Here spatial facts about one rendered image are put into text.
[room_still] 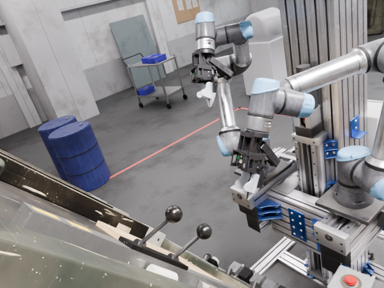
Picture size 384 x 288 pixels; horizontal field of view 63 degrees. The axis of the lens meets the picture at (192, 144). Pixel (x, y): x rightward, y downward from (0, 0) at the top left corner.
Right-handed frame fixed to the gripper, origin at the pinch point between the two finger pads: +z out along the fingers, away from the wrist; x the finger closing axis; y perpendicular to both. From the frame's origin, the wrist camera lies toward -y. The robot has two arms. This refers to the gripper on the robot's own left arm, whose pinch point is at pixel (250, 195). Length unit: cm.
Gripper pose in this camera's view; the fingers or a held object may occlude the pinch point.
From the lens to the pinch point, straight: 99.3
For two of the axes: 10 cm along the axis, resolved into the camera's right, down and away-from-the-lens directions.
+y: -8.0, -0.4, -6.0
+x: 5.8, 2.1, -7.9
